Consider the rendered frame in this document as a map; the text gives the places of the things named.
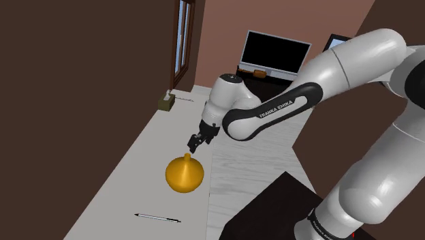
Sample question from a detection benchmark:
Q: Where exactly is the black framed wall picture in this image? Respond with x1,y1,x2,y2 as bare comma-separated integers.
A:
322,33,353,53

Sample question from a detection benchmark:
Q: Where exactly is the window with brown frame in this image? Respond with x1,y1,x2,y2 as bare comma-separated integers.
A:
169,0,196,91

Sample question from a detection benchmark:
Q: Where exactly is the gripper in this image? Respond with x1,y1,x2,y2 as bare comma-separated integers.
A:
187,119,221,153

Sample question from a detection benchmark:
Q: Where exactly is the olive tissue box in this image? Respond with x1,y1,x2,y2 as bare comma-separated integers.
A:
157,93,176,113

